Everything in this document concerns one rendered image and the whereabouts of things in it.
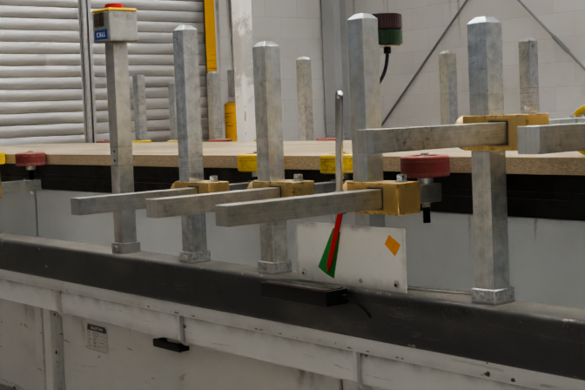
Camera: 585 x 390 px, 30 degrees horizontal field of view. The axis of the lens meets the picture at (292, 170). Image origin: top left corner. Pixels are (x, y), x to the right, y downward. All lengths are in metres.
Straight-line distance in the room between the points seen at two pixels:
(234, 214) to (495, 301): 0.39
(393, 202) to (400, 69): 10.02
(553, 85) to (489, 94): 8.85
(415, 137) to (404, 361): 0.48
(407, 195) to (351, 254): 0.15
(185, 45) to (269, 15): 9.75
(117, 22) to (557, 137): 1.32
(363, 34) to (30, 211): 1.69
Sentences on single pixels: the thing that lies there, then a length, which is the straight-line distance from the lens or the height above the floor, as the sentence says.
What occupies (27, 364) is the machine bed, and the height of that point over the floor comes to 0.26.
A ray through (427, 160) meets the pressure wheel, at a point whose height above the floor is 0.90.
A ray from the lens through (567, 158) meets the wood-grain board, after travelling 1.72.
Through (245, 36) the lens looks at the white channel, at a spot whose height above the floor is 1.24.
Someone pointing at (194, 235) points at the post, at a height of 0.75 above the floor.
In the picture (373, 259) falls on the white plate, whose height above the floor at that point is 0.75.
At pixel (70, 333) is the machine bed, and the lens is 3.16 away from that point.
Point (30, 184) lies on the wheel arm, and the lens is 3.03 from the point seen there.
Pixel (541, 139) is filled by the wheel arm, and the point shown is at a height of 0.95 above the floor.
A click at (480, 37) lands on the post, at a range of 1.57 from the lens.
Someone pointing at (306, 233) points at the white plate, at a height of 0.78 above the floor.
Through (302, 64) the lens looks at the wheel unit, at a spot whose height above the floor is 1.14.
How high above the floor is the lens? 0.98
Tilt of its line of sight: 3 degrees down
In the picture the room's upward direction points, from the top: 2 degrees counter-clockwise
